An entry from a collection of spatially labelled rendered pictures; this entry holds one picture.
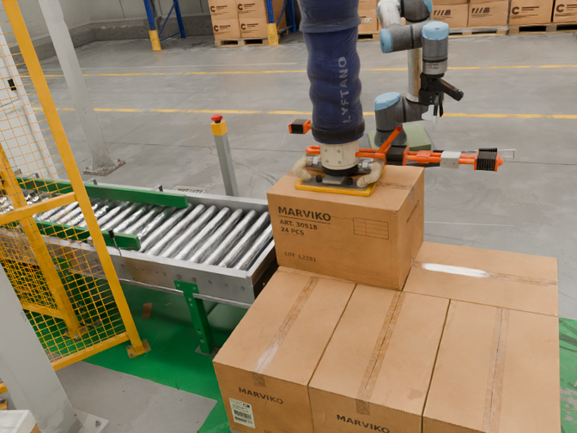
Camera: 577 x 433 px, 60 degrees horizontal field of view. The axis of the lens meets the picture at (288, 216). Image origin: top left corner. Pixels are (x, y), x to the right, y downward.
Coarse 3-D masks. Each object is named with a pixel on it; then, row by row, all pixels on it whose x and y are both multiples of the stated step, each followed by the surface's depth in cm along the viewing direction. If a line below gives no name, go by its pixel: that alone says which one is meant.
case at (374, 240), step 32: (288, 192) 220; (320, 192) 217; (384, 192) 210; (416, 192) 219; (288, 224) 227; (320, 224) 218; (352, 224) 210; (384, 224) 203; (416, 224) 228; (288, 256) 237; (320, 256) 227; (352, 256) 219; (384, 256) 211
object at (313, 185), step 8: (320, 176) 219; (296, 184) 222; (304, 184) 220; (312, 184) 219; (320, 184) 218; (328, 184) 217; (336, 184) 216; (344, 184) 215; (352, 184) 214; (368, 184) 214; (336, 192) 214; (344, 192) 212; (352, 192) 210; (360, 192) 209; (368, 192) 208
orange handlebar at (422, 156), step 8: (312, 152) 222; (360, 152) 213; (384, 152) 212; (408, 152) 208; (416, 152) 207; (424, 152) 205; (432, 152) 205; (408, 160) 205; (416, 160) 204; (424, 160) 202; (432, 160) 201; (464, 160) 196; (472, 160) 195
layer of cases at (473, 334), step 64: (448, 256) 233; (512, 256) 227; (256, 320) 211; (320, 320) 206; (384, 320) 202; (448, 320) 197; (512, 320) 193; (256, 384) 190; (320, 384) 178; (384, 384) 175; (448, 384) 171; (512, 384) 168
